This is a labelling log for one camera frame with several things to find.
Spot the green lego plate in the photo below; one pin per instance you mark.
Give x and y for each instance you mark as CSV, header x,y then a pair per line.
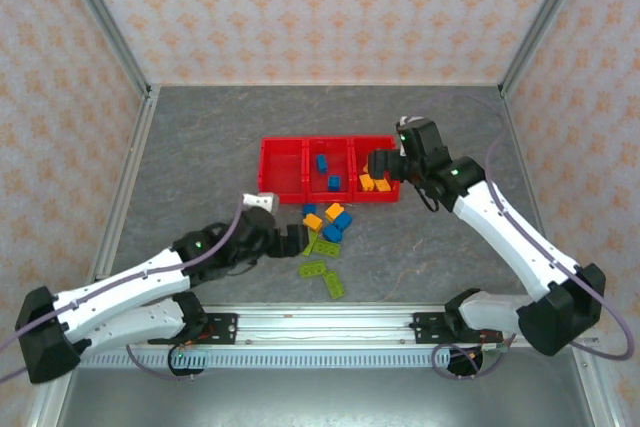
x,y
335,285
312,241
326,248
313,269

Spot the long orange lego brick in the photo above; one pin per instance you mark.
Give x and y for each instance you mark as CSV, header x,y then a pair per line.
x,y
367,182

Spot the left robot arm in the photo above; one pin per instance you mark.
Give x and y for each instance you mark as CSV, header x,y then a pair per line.
x,y
125,279

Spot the small blue lego brick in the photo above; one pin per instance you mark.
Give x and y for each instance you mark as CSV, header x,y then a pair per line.
x,y
309,209

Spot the black mounting plate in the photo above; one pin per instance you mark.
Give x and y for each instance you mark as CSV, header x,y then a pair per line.
x,y
222,329
425,329

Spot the brushed metal panel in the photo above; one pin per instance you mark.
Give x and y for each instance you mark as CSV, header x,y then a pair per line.
x,y
325,397

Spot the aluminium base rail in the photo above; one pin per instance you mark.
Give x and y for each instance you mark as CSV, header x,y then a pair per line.
x,y
325,329

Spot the aluminium side rail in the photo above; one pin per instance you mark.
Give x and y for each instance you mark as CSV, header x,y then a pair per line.
x,y
122,187

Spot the aluminium corner post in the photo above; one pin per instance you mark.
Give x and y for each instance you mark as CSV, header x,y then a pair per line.
x,y
102,22
547,22

